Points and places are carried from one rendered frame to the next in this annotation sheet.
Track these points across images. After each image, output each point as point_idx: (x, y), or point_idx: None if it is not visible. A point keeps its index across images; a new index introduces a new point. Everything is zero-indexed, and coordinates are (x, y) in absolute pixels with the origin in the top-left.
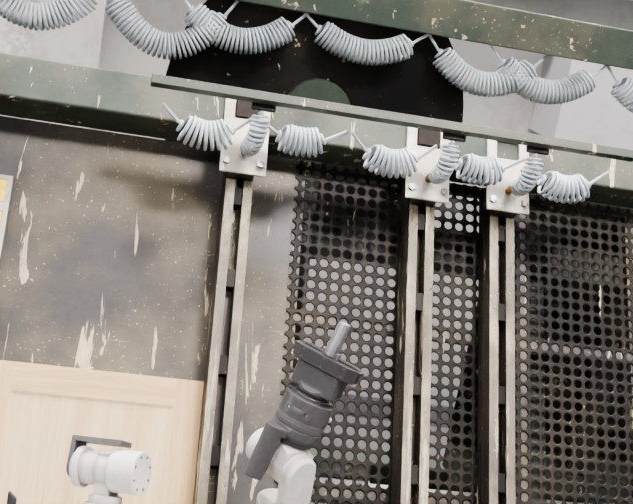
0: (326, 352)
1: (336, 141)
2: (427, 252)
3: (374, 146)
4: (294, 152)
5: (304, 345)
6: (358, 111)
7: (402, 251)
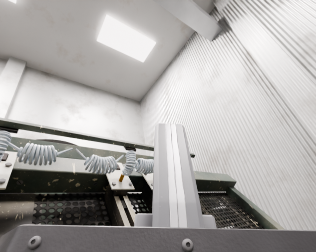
0: (167, 219)
1: (64, 170)
2: (133, 217)
3: (90, 157)
4: (34, 185)
5: (38, 227)
6: (79, 133)
7: (117, 225)
